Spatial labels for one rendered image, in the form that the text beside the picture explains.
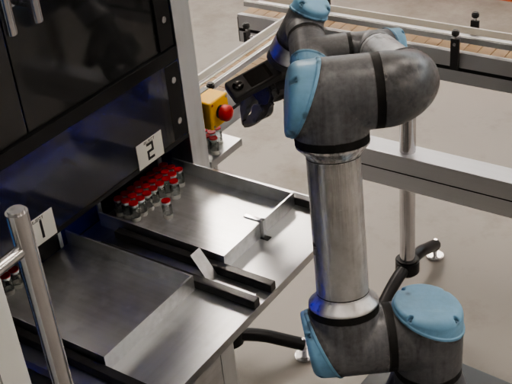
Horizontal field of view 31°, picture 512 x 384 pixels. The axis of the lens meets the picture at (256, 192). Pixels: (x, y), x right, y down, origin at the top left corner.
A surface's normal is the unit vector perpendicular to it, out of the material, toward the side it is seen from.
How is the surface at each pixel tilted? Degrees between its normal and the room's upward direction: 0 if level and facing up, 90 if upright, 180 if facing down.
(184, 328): 0
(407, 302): 8
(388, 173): 90
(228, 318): 0
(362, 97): 73
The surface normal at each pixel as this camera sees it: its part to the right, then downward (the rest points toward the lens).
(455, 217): -0.08, -0.84
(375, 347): 0.03, 0.03
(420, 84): 0.64, 0.03
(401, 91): 0.27, 0.21
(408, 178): -0.55, 0.49
